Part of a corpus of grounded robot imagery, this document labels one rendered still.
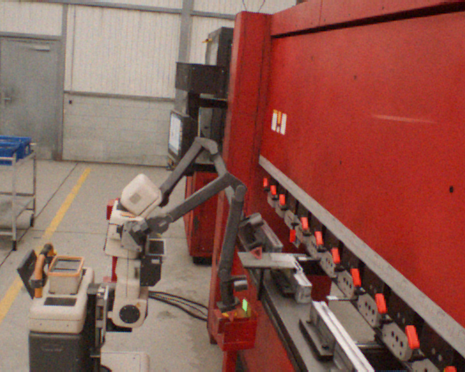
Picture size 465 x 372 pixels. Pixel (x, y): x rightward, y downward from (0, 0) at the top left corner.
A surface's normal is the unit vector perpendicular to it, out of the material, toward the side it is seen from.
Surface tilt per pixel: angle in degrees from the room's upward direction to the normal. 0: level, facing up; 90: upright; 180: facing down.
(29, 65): 90
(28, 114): 90
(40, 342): 90
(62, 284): 92
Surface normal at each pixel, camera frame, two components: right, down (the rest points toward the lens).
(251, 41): 0.15, 0.23
